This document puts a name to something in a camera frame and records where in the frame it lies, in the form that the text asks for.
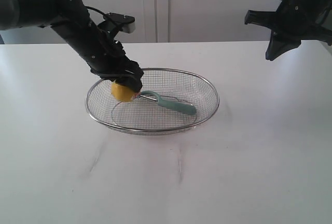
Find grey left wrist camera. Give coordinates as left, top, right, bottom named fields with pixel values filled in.
left=98, top=12, right=135, bottom=38

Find teal handled vegetable peeler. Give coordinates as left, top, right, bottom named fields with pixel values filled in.
left=135, top=91, right=197, bottom=116

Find oval wire mesh basket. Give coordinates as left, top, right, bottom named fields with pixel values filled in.
left=85, top=68, right=220, bottom=135

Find white cabinet doors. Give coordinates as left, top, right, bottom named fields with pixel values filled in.
left=0, top=0, right=303, bottom=45

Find yellow lemon with sticker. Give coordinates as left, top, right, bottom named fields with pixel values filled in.
left=111, top=82, right=140, bottom=102

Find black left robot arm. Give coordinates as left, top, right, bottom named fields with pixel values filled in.
left=1, top=0, right=144, bottom=93

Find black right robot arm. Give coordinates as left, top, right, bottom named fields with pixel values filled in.
left=244, top=0, right=331, bottom=61

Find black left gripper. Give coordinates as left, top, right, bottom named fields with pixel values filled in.
left=90, top=41, right=144, bottom=92

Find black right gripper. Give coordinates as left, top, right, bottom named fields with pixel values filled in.
left=244, top=0, right=331, bottom=61

